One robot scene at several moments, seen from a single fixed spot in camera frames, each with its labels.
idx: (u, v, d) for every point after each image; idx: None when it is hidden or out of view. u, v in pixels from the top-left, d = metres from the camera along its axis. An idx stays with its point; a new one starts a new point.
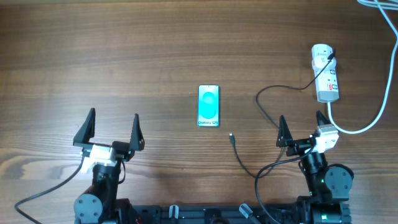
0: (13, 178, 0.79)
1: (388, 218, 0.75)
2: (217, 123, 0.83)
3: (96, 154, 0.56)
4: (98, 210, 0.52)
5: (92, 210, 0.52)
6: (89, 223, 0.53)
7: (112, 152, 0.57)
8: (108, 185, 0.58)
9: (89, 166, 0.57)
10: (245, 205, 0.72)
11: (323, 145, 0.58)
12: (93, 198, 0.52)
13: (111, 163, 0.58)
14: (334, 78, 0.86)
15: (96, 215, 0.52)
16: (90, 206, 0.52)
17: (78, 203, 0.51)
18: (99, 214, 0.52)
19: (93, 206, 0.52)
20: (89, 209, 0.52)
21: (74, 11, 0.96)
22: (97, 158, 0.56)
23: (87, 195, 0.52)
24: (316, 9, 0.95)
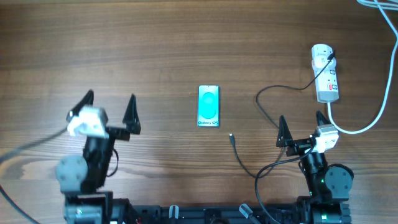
0: (13, 178, 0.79)
1: (388, 218, 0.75)
2: (217, 123, 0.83)
3: (87, 114, 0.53)
4: (81, 172, 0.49)
5: (75, 170, 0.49)
6: (68, 191, 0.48)
7: (102, 115, 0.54)
8: (97, 160, 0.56)
9: (75, 126, 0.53)
10: (245, 205, 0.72)
11: (323, 145, 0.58)
12: (77, 158, 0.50)
13: (100, 127, 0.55)
14: (334, 78, 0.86)
15: (79, 178, 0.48)
16: (73, 167, 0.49)
17: (61, 164, 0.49)
18: (83, 175, 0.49)
19: (76, 167, 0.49)
20: (71, 172, 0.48)
21: (74, 11, 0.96)
22: (85, 119, 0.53)
23: (71, 157, 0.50)
24: (316, 9, 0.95)
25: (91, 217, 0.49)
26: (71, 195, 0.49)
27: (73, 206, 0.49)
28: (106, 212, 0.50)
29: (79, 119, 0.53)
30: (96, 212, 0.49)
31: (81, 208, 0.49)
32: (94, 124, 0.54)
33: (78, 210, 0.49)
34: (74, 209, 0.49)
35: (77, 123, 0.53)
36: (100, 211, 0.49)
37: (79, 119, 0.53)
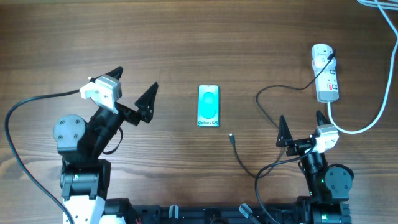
0: (12, 178, 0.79)
1: (389, 218, 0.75)
2: (216, 122, 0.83)
3: (102, 80, 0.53)
4: (79, 132, 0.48)
5: (75, 129, 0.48)
6: (64, 151, 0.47)
7: (117, 89, 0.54)
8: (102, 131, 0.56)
9: (89, 89, 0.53)
10: (245, 205, 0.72)
11: (323, 145, 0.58)
12: (76, 118, 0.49)
13: (109, 98, 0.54)
14: (334, 78, 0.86)
15: (76, 138, 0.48)
16: (72, 127, 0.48)
17: (59, 124, 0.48)
18: (82, 135, 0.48)
19: (74, 127, 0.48)
20: (71, 131, 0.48)
21: (74, 11, 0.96)
22: (99, 89, 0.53)
23: (70, 116, 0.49)
24: (316, 9, 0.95)
25: (87, 182, 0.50)
26: (68, 155, 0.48)
27: (70, 173, 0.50)
28: (102, 182, 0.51)
29: (94, 84, 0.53)
30: (91, 181, 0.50)
31: (79, 173, 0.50)
32: (106, 94, 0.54)
33: (75, 175, 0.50)
34: (72, 175, 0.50)
35: (91, 89, 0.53)
36: (96, 180, 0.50)
37: (94, 84, 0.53)
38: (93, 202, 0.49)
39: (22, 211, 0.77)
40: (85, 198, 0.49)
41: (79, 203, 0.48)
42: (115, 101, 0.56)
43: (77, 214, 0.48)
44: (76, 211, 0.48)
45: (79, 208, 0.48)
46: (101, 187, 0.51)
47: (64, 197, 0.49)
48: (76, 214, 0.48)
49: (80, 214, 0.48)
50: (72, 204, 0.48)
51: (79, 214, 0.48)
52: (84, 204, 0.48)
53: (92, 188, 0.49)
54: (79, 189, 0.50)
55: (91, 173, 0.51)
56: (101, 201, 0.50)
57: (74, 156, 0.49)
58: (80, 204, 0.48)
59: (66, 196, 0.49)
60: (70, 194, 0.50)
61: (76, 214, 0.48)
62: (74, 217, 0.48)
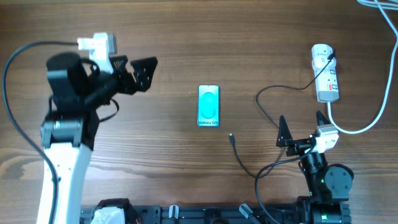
0: (13, 178, 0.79)
1: (389, 218, 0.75)
2: (216, 123, 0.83)
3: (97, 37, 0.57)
4: (71, 63, 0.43)
5: (66, 58, 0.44)
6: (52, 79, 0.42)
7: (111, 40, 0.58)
8: (98, 88, 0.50)
9: (86, 42, 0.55)
10: (245, 205, 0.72)
11: (323, 145, 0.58)
12: (71, 53, 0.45)
13: (105, 45, 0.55)
14: (334, 78, 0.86)
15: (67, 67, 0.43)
16: (65, 59, 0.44)
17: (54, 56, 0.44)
18: (74, 60, 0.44)
19: (68, 60, 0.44)
20: (62, 60, 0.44)
21: (74, 11, 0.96)
22: (95, 39, 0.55)
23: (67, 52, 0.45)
24: (316, 9, 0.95)
25: (71, 127, 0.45)
26: (56, 87, 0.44)
27: (51, 119, 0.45)
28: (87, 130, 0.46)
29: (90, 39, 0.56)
30: (74, 126, 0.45)
31: (61, 119, 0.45)
32: (101, 42, 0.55)
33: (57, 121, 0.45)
34: (52, 121, 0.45)
35: (87, 40, 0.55)
36: (79, 127, 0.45)
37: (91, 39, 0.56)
38: (76, 150, 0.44)
39: (22, 211, 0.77)
40: (67, 146, 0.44)
41: (61, 151, 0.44)
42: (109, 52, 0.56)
43: (60, 164, 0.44)
44: (58, 161, 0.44)
45: (61, 157, 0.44)
46: (86, 135, 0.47)
47: (45, 145, 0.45)
48: (58, 164, 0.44)
49: (63, 163, 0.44)
50: (53, 153, 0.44)
51: (62, 164, 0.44)
52: (66, 152, 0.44)
53: (76, 133, 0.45)
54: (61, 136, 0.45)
55: (75, 119, 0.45)
56: (86, 150, 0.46)
57: (64, 86, 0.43)
58: (63, 153, 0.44)
59: (46, 145, 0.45)
60: (50, 141, 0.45)
61: (58, 163, 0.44)
62: (56, 168, 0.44)
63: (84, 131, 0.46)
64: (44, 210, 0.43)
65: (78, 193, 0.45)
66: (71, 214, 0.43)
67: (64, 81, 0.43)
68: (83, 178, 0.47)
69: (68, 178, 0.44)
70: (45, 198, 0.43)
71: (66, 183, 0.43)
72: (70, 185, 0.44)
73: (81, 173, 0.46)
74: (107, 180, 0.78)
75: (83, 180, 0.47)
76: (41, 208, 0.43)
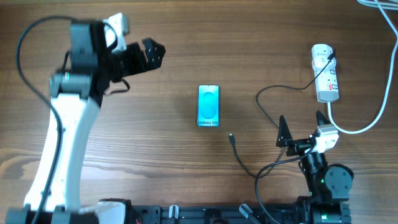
0: (13, 178, 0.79)
1: (389, 218, 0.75)
2: (216, 123, 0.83)
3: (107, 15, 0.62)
4: (95, 23, 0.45)
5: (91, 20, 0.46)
6: (73, 33, 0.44)
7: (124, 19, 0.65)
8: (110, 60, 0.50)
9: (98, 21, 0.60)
10: (245, 205, 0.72)
11: (323, 145, 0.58)
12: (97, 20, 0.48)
13: (119, 23, 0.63)
14: (335, 78, 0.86)
15: (89, 23, 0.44)
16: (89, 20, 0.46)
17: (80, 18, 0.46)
18: (97, 22, 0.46)
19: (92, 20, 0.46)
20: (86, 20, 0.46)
21: (74, 10, 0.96)
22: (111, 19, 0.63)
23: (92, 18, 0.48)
24: (316, 9, 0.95)
25: (81, 83, 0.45)
26: (74, 42, 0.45)
27: (61, 73, 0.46)
28: (94, 88, 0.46)
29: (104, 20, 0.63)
30: (83, 79, 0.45)
31: (70, 73, 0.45)
32: (115, 20, 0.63)
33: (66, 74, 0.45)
34: (62, 74, 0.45)
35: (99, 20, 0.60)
36: (88, 81, 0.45)
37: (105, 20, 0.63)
38: (83, 104, 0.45)
39: None
40: (75, 98, 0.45)
41: (67, 103, 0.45)
42: (123, 32, 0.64)
43: (64, 115, 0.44)
44: (63, 112, 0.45)
45: (67, 107, 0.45)
46: (94, 92, 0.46)
47: (53, 96, 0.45)
48: (63, 114, 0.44)
49: (68, 114, 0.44)
50: (60, 104, 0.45)
51: (68, 114, 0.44)
52: (73, 104, 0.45)
53: (83, 88, 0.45)
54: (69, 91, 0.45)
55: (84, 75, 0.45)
56: (93, 106, 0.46)
57: (83, 41, 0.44)
58: (69, 103, 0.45)
59: (53, 94, 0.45)
60: (58, 93, 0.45)
61: (63, 114, 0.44)
62: (61, 118, 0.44)
63: (92, 87, 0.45)
64: (47, 157, 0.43)
65: (81, 144, 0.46)
66: (72, 163, 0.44)
67: (84, 36, 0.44)
68: (88, 132, 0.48)
69: (72, 129, 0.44)
70: (48, 145, 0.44)
71: (70, 132, 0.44)
72: (74, 135, 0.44)
73: (86, 126, 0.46)
74: (107, 179, 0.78)
75: (86, 133, 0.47)
76: (45, 155, 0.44)
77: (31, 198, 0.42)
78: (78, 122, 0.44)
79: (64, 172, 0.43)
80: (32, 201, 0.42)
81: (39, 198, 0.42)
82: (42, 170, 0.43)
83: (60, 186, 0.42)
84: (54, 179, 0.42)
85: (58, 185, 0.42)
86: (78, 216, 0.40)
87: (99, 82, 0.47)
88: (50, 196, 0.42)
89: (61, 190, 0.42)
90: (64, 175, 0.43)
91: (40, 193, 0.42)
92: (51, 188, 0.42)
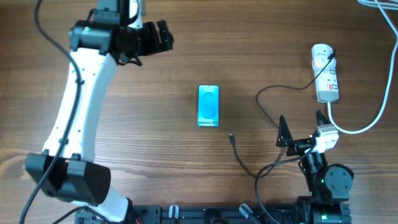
0: (13, 178, 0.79)
1: (389, 218, 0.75)
2: (216, 123, 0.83)
3: None
4: None
5: None
6: None
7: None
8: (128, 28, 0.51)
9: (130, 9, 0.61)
10: (245, 205, 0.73)
11: (323, 145, 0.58)
12: None
13: None
14: (334, 78, 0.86)
15: None
16: None
17: None
18: None
19: None
20: None
21: (74, 10, 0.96)
22: None
23: None
24: (316, 9, 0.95)
25: (102, 32, 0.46)
26: (101, 1, 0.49)
27: (81, 26, 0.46)
28: (113, 44, 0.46)
29: None
30: (103, 33, 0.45)
31: (91, 27, 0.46)
32: None
33: (86, 27, 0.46)
34: (83, 27, 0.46)
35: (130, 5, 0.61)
36: (107, 35, 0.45)
37: None
38: (102, 58, 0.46)
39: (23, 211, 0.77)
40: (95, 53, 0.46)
41: (87, 56, 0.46)
42: None
43: (84, 68, 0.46)
44: (83, 64, 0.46)
45: (87, 60, 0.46)
46: (112, 48, 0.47)
47: (73, 48, 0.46)
48: (83, 67, 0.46)
49: (87, 66, 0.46)
50: (80, 56, 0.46)
51: (87, 68, 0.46)
52: (93, 58, 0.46)
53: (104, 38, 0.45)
54: (89, 43, 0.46)
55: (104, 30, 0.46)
56: (111, 63, 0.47)
57: (109, 1, 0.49)
58: (89, 57, 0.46)
59: (73, 46, 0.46)
60: (78, 46, 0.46)
61: (83, 67, 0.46)
62: (81, 70, 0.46)
63: (111, 41, 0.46)
64: (66, 107, 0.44)
65: (98, 100, 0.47)
66: (89, 116, 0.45)
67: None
68: (104, 91, 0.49)
69: (91, 83, 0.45)
70: (68, 96, 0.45)
71: (89, 85, 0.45)
72: (92, 88, 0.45)
73: (103, 83, 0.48)
74: None
75: (103, 91, 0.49)
76: (63, 105, 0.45)
77: (48, 146, 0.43)
78: (97, 76, 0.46)
79: (82, 122, 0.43)
80: (50, 149, 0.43)
81: (56, 146, 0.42)
82: (61, 120, 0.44)
83: (76, 135, 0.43)
84: (71, 127, 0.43)
85: (75, 134, 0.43)
86: (92, 169, 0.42)
87: (118, 38, 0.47)
88: (66, 145, 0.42)
89: (78, 139, 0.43)
90: (82, 125, 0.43)
91: (58, 142, 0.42)
92: (69, 137, 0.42)
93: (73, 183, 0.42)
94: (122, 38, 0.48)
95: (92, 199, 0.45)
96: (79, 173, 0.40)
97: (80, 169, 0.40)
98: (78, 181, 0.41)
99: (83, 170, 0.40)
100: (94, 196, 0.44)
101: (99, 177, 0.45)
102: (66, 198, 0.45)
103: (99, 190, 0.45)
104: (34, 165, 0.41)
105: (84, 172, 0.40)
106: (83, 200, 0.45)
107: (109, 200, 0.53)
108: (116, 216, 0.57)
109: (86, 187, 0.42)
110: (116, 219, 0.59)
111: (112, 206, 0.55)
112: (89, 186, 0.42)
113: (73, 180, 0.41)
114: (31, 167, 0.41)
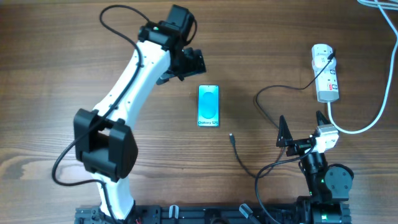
0: (12, 178, 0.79)
1: (389, 219, 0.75)
2: (216, 123, 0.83)
3: None
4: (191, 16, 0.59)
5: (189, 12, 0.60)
6: (175, 14, 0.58)
7: None
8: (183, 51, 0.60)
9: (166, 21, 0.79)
10: (245, 205, 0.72)
11: (323, 145, 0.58)
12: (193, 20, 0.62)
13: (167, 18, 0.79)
14: (335, 78, 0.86)
15: (188, 14, 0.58)
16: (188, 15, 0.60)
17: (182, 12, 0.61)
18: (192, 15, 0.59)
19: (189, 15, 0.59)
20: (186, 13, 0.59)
21: (74, 10, 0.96)
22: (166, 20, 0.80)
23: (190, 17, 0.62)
24: (316, 9, 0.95)
25: (168, 33, 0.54)
26: (171, 17, 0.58)
27: (152, 27, 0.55)
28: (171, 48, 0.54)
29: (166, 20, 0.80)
30: (165, 37, 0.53)
31: (158, 28, 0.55)
32: None
33: (155, 28, 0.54)
34: (152, 27, 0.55)
35: None
36: (168, 39, 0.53)
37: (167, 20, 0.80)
38: (163, 53, 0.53)
39: (22, 211, 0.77)
40: (155, 47, 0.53)
41: (150, 48, 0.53)
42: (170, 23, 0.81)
43: (146, 56, 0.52)
44: (146, 53, 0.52)
45: (150, 51, 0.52)
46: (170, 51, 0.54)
47: (140, 39, 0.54)
48: (145, 55, 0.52)
49: (149, 56, 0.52)
50: (144, 46, 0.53)
51: (148, 57, 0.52)
52: (155, 51, 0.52)
53: (168, 37, 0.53)
54: (151, 40, 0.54)
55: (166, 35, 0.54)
56: (165, 60, 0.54)
57: (176, 18, 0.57)
58: (152, 50, 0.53)
59: (142, 39, 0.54)
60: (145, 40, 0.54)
61: (145, 55, 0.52)
62: (142, 57, 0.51)
63: (172, 42, 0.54)
64: (124, 80, 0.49)
65: (147, 88, 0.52)
66: (139, 96, 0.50)
67: (181, 14, 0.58)
68: (152, 84, 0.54)
69: (149, 68, 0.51)
70: (127, 73, 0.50)
71: (147, 70, 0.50)
72: (148, 74, 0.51)
73: (155, 74, 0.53)
74: None
75: (152, 82, 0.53)
76: (122, 78, 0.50)
77: (98, 107, 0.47)
78: (153, 65, 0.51)
79: (133, 97, 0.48)
80: (100, 110, 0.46)
81: (106, 109, 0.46)
82: (116, 89, 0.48)
83: (126, 105, 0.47)
84: (124, 98, 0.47)
85: (125, 104, 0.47)
86: (128, 140, 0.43)
87: (176, 45, 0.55)
88: (115, 110, 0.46)
89: (127, 110, 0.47)
90: (133, 99, 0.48)
91: (108, 106, 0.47)
92: (119, 104, 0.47)
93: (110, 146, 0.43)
94: (177, 48, 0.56)
95: (117, 171, 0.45)
96: (120, 136, 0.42)
97: (122, 132, 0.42)
98: (115, 145, 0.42)
99: (125, 134, 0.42)
100: (121, 169, 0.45)
101: (130, 152, 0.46)
102: (93, 164, 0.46)
103: (125, 165, 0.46)
104: (82, 118, 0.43)
105: (125, 136, 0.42)
106: (106, 172, 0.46)
107: (122, 188, 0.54)
108: (120, 210, 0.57)
109: (119, 155, 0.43)
110: (119, 214, 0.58)
111: (123, 195, 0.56)
112: (122, 153, 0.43)
113: (111, 143, 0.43)
114: (80, 121, 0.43)
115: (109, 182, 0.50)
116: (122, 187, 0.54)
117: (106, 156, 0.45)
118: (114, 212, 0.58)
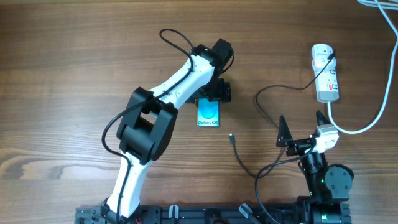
0: (13, 178, 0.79)
1: (389, 219, 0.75)
2: (216, 123, 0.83)
3: None
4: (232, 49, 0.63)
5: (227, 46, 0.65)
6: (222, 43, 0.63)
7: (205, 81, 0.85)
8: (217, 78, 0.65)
9: None
10: (245, 205, 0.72)
11: (323, 145, 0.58)
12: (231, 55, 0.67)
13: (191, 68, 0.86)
14: (334, 78, 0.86)
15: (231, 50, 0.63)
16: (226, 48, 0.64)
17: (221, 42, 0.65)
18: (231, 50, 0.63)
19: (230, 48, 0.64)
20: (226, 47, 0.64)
21: (74, 11, 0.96)
22: None
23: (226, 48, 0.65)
24: (316, 9, 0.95)
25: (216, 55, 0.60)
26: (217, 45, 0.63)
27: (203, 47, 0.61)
28: (216, 68, 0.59)
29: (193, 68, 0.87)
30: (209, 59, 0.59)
31: (209, 50, 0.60)
32: None
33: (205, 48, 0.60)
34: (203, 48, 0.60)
35: None
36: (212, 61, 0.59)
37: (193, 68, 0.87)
38: (209, 66, 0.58)
39: (22, 211, 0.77)
40: (204, 60, 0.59)
41: (200, 61, 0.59)
42: None
43: (197, 65, 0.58)
44: (197, 63, 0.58)
45: (200, 62, 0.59)
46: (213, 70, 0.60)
47: (193, 51, 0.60)
48: (196, 64, 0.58)
49: (199, 65, 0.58)
50: (196, 57, 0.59)
51: (198, 66, 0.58)
52: (204, 63, 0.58)
53: (215, 56, 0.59)
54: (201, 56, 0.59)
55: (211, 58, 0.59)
56: (209, 74, 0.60)
57: (222, 47, 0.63)
58: (202, 61, 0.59)
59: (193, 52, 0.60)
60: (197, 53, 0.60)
61: (196, 64, 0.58)
62: (194, 65, 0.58)
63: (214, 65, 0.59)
64: (176, 77, 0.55)
65: (190, 92, 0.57)
66: (186, 93, 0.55)
67: (226, 46, 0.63)
68: (193, 90, 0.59)
69: (198, 74, 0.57)
70: (180, 73, 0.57)
71: (196, 75, 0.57)
72: (197, 79, 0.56)
73: (200, 82, 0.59)
74: (107, 179, 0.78)
75: (194, 89, 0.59)
76: (175, 74, 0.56)
77: (153, 91, 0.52)
78: (201, 73, 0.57)
79: (182, 89, 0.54)
80: (155, 91, 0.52)
81: (159, 93, 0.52)
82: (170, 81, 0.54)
83: (176, 94, 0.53)
84: (175, 89, 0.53)
85: (176, 94, 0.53)
86: (172, 124, 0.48)
87: (219, 67, 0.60)
88: (168, 96, 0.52)
89: (177, 99, 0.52)
90: (183, 91, 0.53)
91: (161, 91, 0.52)
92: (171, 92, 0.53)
93: (155, 124, 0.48)
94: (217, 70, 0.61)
95: (150, 152, 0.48)
96: (169, 116, 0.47)
97: (170, 114, 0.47)
98: (161, 124, 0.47)
99: (172, 114, 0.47)
100: (155, 150, 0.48)
101: (165, 139, 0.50)
102: (130, 140, 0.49)
103: (160, 150, 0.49)
104: (139, 94, 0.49)
105: (172, 117, 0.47)
106: (140, 150, 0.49)
107: (140, 181, 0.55)
108: (129, 204, 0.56)
109: (161, 134, 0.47)
110: (124, 211, 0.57)
111: (137, 190, 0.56)
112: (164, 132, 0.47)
113: (158, 121, 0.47)
114: (136, 97, 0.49)
115: (137, 165, 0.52)
116: (141, 178, 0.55)
117: (146, 135, 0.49)
118: (120, 206, 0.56)
